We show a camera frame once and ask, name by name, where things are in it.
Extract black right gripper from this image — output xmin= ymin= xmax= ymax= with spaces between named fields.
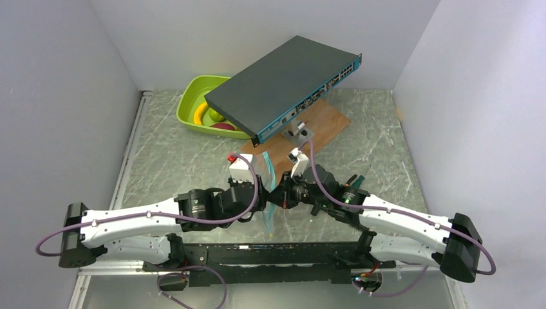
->
xmin=267 ymin=170 xmax=330 ymax=209

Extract clear zip top bag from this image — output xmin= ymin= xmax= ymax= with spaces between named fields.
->
xmin=254 ymin=151 xmax=277 ymax=238

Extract green toy pear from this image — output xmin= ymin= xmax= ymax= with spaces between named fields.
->
xmin=207 ymin=108 xmax=225 ymax=122

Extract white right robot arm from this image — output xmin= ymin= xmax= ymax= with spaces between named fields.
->
xmin=268 ymin=165 xmax=483 ymax=283

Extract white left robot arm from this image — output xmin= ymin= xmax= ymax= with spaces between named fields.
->
xmin=59 ymin=180 xmax=269 ymax=270

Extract dark red toy fruit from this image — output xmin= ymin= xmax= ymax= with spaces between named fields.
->
xmin=211 ymin=122 xmax=236 ymax=131

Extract black rubber mallet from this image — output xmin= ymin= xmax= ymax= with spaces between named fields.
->
xmin=310 ymin=204 xmax=369 ymax=232

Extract wooden board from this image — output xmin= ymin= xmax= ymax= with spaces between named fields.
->
xmin=241 ymin=100 xmax=350 ymax=176

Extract yellow toy banana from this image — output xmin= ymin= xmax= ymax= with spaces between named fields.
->
xmin=193 ymin=102 xmax=209 ymax=126

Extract lime green plastic tray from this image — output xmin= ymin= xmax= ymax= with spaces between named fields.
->
xmin=176 ymin=75 xmax=250 ymax=140

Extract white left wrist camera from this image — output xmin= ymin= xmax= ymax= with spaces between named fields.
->
xmin=227 ymin=153 xmax=256 ymax=184

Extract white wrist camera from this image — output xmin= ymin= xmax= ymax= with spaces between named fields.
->
xmin=288 ymin=147 xmax=309 ymax=178
xmin=227 ymin=153 xmax=256 ymax=184

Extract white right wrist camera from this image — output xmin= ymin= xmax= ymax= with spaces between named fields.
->
xmin=288 ymin=147 xmax=309 ymax=178

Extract metal stand bracket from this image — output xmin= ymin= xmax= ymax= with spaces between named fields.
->
xmin=281 ymin=119 xmax=314 ymax=147

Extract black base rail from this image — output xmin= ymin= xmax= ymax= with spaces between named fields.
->
xmin=145 ymin=241 xmax=385 ymax=287

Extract orange handled pliers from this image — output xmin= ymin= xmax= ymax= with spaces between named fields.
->
xmin=345 ymin=174 xmax=357 ymax=186

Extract green handled screwdriver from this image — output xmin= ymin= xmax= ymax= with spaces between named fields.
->
xmin=353 ymin=164 xmax=372 ymax=189

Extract dark grey network switch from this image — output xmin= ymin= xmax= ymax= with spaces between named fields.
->
xmin=204 ymin=35 xmax=362 ymax=147

